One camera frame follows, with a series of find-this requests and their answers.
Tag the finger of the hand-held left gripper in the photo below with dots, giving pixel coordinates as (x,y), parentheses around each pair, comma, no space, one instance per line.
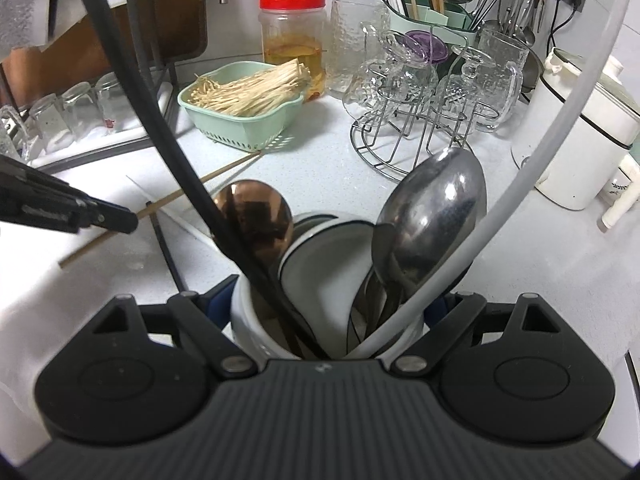
(45,175)
(110,220)

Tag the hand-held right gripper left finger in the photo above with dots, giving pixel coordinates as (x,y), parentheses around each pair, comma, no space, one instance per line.
(222,300)

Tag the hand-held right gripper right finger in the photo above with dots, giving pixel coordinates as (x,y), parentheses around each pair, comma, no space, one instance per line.
(440,310)

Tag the white speckled jar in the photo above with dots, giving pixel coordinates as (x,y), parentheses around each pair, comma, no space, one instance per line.
(245,320)

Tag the copper spoon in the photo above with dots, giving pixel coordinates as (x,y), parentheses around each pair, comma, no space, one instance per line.
(250,220)

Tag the black chopstick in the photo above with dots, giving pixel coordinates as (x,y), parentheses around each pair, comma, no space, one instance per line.
(200,200)

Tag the large metal spoon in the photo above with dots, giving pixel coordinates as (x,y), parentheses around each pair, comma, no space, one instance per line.
(430,210)

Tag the wooden chopstick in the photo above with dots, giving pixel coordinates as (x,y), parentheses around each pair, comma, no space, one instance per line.
(220,176)

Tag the thick white chopstick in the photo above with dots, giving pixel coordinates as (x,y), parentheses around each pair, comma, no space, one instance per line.
(550,125)

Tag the clear drinking glass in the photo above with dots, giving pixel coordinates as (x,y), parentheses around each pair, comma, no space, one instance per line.
(80,110)
(47,122)

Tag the dark brown chopstick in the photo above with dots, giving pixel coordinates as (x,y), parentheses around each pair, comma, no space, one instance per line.
(165,250)

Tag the upturned drinking glasses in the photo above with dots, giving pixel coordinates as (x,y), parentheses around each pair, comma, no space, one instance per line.
(135,135)

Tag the drinking glass with red print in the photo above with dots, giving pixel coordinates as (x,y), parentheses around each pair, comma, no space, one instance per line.
(111,102)

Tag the white ceramic spoon dark rim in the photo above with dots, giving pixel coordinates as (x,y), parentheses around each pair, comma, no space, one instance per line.
(315,220)
(325,280)

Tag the green plastic basket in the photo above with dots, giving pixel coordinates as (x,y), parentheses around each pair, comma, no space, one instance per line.
(235,130)

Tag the bundle of dried pale strips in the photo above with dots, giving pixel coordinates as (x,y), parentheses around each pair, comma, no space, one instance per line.
(255,90)

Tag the white electric cooker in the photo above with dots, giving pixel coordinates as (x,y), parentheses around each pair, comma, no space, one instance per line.
(565,160)

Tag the small white bottle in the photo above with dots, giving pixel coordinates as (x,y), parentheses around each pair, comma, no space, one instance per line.
(617,205)

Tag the wooden cutting board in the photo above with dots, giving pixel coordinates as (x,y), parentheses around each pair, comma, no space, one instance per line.
(175,10)

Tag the cut glass cup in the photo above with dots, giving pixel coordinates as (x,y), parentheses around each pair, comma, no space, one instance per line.
(465,90)
(412,70)

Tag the plastic jar with red lid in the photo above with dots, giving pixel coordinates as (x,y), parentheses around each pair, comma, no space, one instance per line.
(292,25)

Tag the green utensil holder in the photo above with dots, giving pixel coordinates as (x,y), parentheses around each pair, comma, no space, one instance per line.
(425,22)

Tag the tall clear glass pitcher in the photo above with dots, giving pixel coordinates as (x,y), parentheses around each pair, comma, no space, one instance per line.
(350,35)

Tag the black metal rack frame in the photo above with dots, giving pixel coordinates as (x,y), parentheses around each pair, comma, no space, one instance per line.
(131,0)

